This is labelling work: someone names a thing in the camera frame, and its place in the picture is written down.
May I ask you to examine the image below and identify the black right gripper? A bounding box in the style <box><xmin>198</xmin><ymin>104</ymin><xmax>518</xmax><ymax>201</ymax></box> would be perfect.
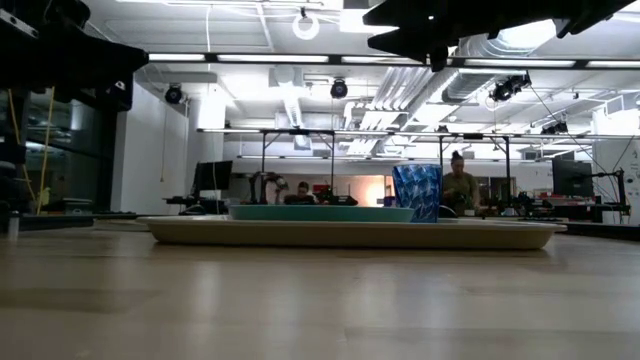
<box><xmin>362</xmin><ymin>0</ymin><xmax>571</xmax><ymax>73</ymax></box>

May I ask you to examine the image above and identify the blue faceted plastic cup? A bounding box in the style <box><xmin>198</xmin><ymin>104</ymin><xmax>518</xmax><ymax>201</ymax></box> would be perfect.
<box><xmin>391</xmin><ymin>163</ymin><xmax>444</xmax><ymax>224</ymax></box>

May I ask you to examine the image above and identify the teal round plate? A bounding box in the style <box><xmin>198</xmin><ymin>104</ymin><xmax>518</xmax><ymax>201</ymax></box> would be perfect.
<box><xmin>228</xmin><ymin>203</ymin><xmax>416</xmax><ymax>224</ymax></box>

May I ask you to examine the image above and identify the beige plastic tray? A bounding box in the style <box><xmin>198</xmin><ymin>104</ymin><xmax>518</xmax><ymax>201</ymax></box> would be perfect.
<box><xmin>135</xmin><ymin>214</ymin><xmax>569</xmax><ymax>251</ymax></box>

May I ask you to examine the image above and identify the long suspended light bar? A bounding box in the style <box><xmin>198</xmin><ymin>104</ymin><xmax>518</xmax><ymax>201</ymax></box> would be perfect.
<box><xmin>147</xmin><ymin>52</ymin><xmax>640</xmax><ymax>70</ymax></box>

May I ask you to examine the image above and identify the black computer monitor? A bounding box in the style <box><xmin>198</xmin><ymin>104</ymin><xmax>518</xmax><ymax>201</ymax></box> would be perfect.
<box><xmin>552</xmin><ymin>158</ymin><xmax>595</xmax><ymax>199</ymax></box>
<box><xmin>193</xmin><ymin>160</ymin><xmax>234</xmax><ymax>192</ymax></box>

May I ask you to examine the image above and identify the black background desk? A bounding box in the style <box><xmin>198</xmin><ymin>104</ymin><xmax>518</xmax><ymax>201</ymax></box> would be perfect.
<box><xmin>164</xmin><ymin>196</ymin><xmax>229</xmax><ymax>215</ymax></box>

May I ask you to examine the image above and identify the person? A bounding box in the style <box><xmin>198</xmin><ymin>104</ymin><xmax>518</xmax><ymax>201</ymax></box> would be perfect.
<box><xmin>440</xmin><ymin>149</ymin><xmax>482</xmax><ymax>216</ymax></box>
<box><xmin>283</xmin><ymin>181</ymin><xmax>317</xmax><ymax>205</ymax></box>

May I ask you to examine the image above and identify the small white capped bottle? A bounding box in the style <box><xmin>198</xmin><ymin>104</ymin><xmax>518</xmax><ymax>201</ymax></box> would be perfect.
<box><xmin>6</xmin><ymin>209</ymin><xmax>21</xmax><ymax>240</ymax></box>

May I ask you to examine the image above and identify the silver ventilation duct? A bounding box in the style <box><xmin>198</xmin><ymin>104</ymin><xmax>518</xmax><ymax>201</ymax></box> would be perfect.
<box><xmin>442</xmin><ymin>34</ymin><xmax>556</xmax><ymax>104</ymax></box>

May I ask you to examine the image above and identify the white ceiling ring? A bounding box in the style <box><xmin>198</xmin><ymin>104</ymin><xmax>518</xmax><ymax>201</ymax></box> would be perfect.
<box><xmin>292</xmin><ymin>12</ymin><xmax>321</xmax><ymax>41</ymax></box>

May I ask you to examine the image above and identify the black ceiling camera cluster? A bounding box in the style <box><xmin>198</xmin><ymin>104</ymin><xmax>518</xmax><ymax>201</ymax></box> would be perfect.
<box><xmin>489</xmin><ymin>73</ymin><xmax>532</xmax><ymax>104</ymax></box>

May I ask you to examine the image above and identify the black background rig frame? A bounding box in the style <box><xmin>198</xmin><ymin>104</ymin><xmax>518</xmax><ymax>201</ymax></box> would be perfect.
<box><xmin>259</xmin><ymin>128</ymin><xmax>336</xmax><ymax>206</ymax></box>
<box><xmin>438</xmin><ymin>133</ymin><xmax>511</xmax><ymax>211</ymax></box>

